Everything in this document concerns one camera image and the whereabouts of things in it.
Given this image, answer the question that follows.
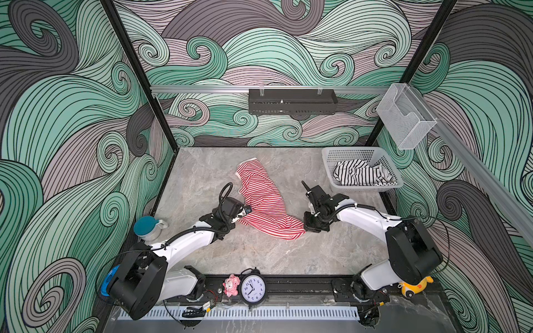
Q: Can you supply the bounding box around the red white striped tank top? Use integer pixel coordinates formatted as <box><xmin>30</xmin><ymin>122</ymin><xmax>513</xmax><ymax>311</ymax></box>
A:
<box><xmin>236</xmin><ymin>158</ymin><xmax>305</xmax><ymax>240</ymax></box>

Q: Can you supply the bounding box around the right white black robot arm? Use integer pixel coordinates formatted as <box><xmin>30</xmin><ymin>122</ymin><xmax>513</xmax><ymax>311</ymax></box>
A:
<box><xmin>302</xmin><ymin>183</ymin><xmax>443</xmax><ymax>298</ymax></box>

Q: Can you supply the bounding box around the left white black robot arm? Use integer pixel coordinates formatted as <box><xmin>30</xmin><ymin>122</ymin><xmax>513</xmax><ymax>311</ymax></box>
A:
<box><xmin>97</xmin><ymin>197</ymin><xmax>252</xmax><ymax>320</ymax></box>

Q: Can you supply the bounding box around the black white striped tank top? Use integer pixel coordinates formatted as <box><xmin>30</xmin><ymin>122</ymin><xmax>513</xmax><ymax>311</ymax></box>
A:
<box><xmin>333</xmin><ymin>159</ymin><xmax>397</xmax><ymax>186</ymax></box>

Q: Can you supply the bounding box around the white plastic laundry basket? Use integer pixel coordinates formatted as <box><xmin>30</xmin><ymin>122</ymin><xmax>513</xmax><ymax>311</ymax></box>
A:
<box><xmin>322</xmin><ymin>147</ymin><xmax>404</xmax><ymax>194</ymax></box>

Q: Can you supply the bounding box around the pink plush toy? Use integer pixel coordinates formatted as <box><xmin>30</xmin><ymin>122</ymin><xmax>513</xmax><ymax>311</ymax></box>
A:
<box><xmin>223</xmin><ymin>274</ymin><xmax>241</xmax><ymax>298</ymax></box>

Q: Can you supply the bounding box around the black round alarm clock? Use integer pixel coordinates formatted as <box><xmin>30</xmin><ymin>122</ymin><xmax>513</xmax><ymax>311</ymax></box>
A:
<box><xmin>238</xmin><ymin>268</ymin><xmax>268</xmax><ymax>309</ymax></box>

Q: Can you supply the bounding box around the teal lid white cup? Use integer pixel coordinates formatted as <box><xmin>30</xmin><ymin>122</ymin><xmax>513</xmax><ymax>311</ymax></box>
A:
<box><xmin>133</xmin><ymin>216</ymin><xmax>168</xmax><ymax>243</ymax></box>

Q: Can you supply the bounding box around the yellow plush toy red shirt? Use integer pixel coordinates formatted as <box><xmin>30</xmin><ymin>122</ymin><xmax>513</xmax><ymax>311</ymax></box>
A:
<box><xmin>398</xmin><ymin>276</ymin><xmax>434</xmax><ymax>298</ymax></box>

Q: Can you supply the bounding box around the blue yellow plastic toy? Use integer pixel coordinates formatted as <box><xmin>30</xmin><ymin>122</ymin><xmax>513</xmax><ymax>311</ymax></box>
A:
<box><xmin>99</xmin><ymin>265</ymin><xmax>119</xmax><ymax>297</ymax></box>

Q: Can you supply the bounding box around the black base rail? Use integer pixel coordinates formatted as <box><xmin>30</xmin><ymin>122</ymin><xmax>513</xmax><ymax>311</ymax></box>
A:
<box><xmin>145</xmin><ymin>273</ymin><xmax>438</xmax><ymax>304</ymax></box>

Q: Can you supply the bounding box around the white slotted cable duct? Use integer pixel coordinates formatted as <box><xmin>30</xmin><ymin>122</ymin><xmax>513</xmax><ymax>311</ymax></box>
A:
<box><xmin>140</xmin><ymin>305</ymin><xmax>359</xmax><ymax>322</ymax></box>

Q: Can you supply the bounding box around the black wall shelf tray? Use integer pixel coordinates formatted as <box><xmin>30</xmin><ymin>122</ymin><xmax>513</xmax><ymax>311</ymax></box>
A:
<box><xmin>248</xmin><ymin>90</ymin><xmax>339</xmax><ymax>119</ymax></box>

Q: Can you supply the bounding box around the clear acrylic wall holder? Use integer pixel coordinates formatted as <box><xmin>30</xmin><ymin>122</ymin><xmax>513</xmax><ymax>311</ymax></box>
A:
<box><xmin>377</xmin><ymin>83</ymin><xmax>437</xmax><ymax>150</ymax></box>

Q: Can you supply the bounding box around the aluminium back wall rail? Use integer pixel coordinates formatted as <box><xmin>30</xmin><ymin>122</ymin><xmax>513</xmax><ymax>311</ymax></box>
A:
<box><xmin>150</xmin><ymin>85</ymin><xmax>389</xmax><ymax>95</ymax></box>

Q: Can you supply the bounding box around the aluminium wall rail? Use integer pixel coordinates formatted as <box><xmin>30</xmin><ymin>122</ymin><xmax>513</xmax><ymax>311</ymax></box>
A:
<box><xmin>411</xmin><ymin>87</ymin><xmax>532</xmax><ymax>244</ymax></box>
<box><xmin>150</xmin><ymin>85</ymin><xmax>389</xmax><ymax>95</ymax></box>

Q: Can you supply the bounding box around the aluminium right wall rail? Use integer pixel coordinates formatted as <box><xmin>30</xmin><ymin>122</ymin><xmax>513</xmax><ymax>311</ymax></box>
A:
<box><xmin>411</xmin><ymin>87</ymin><xmax>532</xmax><ymax>244</ymax></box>

